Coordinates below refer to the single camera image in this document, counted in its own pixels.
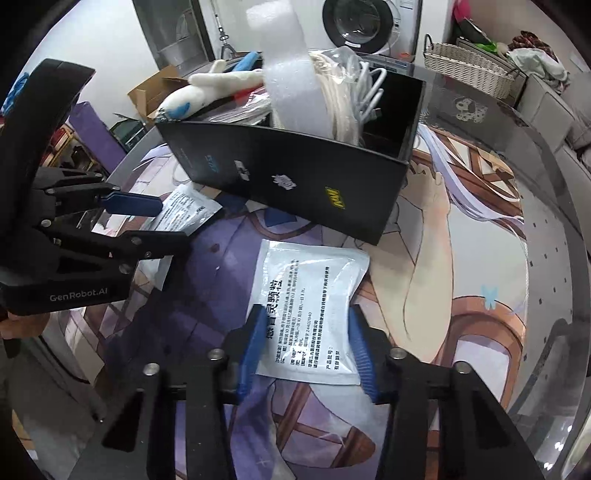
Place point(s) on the wicker laundry basket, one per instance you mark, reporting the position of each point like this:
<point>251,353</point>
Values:
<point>466,69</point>

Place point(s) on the flat mop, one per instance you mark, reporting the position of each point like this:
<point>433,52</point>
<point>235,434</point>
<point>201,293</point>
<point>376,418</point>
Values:
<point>224,32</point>

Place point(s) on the dark green box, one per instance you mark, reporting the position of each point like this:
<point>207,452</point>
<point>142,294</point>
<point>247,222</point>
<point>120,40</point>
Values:
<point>131,129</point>

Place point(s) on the white medicine sachet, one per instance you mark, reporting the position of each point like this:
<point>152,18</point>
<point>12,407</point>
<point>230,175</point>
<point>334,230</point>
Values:
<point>309,286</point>

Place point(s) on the brown cardboard box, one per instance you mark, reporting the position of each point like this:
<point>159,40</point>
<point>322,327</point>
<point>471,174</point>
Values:
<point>152,92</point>

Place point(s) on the wooden shoe rack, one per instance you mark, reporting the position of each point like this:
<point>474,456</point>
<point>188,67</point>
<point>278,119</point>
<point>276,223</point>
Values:
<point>69,152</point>

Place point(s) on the white foam sheet roll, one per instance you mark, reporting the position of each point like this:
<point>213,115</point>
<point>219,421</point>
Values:
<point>291,78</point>

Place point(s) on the white plastic packet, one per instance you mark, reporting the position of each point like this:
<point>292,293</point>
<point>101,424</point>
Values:
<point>184,207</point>

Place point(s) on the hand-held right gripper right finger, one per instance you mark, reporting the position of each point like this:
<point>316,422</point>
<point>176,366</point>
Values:
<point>364,357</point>

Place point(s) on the white plush doll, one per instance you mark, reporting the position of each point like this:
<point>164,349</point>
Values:
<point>207,87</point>

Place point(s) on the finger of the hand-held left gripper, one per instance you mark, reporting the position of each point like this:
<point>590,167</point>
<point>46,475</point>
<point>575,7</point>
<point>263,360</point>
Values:
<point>134,204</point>
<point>157,242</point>

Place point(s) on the pink green fabric heap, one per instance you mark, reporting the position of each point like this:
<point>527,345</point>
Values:
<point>475,32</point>

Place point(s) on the white washing machine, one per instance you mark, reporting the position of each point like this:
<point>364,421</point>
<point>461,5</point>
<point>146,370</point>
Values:
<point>407,18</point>

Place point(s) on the blue cloth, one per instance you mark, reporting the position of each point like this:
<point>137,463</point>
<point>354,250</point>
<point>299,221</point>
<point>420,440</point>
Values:
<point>16,92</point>

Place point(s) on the person's left hand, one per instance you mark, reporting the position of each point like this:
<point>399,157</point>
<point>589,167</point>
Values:
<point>18,328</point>

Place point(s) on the printed desk mat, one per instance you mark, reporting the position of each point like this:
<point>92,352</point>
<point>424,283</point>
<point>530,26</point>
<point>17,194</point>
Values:
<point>461,277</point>

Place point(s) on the purple mat bag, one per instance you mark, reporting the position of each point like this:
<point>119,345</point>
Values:
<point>92,134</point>

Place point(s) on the black cardboard box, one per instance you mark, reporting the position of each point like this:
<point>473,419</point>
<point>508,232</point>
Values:
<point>277,170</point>

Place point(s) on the grey sofa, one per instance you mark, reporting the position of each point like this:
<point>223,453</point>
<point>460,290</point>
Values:
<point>563,120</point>

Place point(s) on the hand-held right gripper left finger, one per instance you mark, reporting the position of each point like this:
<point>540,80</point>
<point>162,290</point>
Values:
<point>249,350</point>

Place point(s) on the pile of clothes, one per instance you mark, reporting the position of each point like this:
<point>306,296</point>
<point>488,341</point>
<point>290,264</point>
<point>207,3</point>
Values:
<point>538,57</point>

